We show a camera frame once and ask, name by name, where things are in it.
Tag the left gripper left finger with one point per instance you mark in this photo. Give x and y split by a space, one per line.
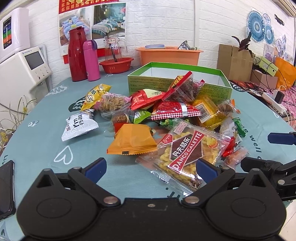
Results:
85 179

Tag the Danco Galette cracker bag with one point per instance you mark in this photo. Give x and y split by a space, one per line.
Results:
177 153

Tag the red fu wall banner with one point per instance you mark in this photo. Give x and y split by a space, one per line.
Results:
69 5

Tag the green pea snack packet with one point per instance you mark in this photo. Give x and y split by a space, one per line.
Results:
140 115

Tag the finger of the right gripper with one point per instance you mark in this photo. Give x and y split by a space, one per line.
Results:
249 163
282 138

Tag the white snack packet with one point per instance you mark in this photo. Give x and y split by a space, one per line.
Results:
79 124

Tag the white power strip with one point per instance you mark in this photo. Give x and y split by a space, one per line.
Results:
279 107

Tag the red plastic basket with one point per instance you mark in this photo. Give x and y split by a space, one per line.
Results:
112 67

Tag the white water purifier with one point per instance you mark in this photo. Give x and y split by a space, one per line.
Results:
15 35

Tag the yellow snack packet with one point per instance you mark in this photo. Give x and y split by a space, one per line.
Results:
94 95

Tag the orange snack packet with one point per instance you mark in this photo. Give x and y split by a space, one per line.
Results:
132 139

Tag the black smartphone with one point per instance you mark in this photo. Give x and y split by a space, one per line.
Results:
7 200

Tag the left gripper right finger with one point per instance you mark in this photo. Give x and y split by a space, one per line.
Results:
217 180

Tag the blue decorative wall plates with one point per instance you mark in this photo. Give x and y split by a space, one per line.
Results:
261 30

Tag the small brown cardboard box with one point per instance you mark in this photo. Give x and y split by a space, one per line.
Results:
263 80

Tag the yellow cellophane snack bag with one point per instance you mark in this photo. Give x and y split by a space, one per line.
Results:
211 117

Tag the green candy packet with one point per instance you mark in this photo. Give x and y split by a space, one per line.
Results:
239 127

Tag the clear red-edged jujube bag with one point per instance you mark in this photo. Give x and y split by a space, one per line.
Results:
184 89

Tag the orange-edged clear nut bag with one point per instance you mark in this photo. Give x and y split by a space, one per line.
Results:
228 108

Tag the pink peanut snack bag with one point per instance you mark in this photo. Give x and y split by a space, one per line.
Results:
111 102

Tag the red thermos jug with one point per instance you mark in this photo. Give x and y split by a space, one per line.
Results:
76 54

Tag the steel bowl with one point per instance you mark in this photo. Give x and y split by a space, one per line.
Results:
185 46

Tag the dark purple plant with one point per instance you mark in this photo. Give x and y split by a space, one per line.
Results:
244 44

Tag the red snack packet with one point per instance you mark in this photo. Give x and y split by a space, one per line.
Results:
145 98

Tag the bedding poster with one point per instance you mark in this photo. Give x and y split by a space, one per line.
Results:
98 21

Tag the pink thermos bottle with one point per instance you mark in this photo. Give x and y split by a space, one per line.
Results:
91 60

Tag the brown cake clear packet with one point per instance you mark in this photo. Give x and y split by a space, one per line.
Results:
120 118

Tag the blue lidded tin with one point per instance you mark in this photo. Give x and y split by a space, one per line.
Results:
155 46

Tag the glass pitcher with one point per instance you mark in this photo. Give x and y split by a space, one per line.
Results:
115 47

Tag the large red checkered snack bag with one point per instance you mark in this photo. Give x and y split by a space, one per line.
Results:
173 109

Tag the white machine with screen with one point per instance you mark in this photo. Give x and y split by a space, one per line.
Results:
23 80

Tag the orange plastic basin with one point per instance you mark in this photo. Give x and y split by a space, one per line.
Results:
169 55

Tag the green small box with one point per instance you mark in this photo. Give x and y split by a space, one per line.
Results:
268 66

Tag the orange bag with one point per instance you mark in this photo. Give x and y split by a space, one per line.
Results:
286 73

